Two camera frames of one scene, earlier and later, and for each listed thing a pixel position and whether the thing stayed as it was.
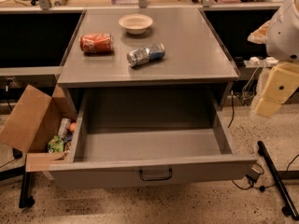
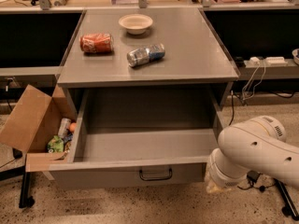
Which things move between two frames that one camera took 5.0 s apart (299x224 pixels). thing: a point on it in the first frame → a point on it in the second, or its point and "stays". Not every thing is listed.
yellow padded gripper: x=284 y=36 → x=221 y=178
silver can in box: x=64 y=127 stays
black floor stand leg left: x=26 y=201 stays
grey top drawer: x=150 y=136 stays
